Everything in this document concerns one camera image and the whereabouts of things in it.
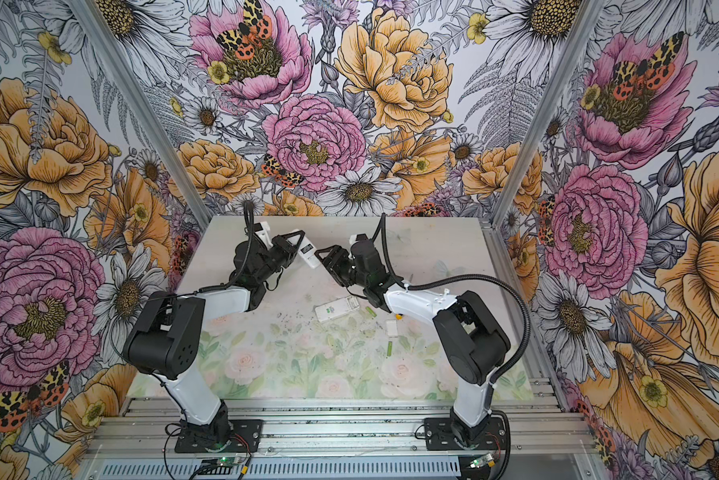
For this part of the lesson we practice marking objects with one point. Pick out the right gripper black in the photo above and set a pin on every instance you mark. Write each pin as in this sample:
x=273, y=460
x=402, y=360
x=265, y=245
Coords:
x=336, y=258

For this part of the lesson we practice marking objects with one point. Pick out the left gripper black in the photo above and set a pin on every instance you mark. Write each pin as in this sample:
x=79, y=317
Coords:
x=287, y=245

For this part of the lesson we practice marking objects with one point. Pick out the red white remote control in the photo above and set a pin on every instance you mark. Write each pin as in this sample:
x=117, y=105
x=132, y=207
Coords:
x=308, y=253

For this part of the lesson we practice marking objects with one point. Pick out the white battery cover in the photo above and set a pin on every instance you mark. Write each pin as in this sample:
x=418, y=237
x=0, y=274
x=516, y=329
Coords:
x=392, y=328

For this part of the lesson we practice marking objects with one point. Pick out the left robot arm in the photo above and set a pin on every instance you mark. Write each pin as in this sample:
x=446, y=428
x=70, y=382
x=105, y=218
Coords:
x=165, y=340

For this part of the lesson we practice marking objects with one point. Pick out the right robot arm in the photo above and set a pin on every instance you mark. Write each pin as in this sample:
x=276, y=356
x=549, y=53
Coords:
x=474, y=342

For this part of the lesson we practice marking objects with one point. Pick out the left circuit board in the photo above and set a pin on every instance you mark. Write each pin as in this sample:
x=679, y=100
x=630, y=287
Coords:
x=228, y=462

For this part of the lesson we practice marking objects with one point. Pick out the circuit board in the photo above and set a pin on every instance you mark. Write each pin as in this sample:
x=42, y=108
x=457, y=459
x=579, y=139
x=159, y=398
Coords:
x=485, y=461
x=228, y=462

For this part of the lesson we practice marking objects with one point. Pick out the right circuit board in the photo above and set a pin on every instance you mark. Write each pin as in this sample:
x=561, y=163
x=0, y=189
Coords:
x=485, y=461

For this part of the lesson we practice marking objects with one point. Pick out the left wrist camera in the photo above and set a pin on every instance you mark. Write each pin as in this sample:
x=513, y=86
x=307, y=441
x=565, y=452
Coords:
x=263, y=232

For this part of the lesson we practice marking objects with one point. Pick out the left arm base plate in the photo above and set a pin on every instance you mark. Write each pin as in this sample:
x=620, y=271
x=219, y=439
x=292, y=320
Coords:
x=230, y=436

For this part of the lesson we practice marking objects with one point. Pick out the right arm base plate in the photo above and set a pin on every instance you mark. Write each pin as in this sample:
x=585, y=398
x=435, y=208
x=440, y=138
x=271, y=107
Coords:
x=450, y=434

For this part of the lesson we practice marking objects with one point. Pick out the aluminium frame rail front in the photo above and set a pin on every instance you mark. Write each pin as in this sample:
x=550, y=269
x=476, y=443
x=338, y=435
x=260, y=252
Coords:
x=314, y=427

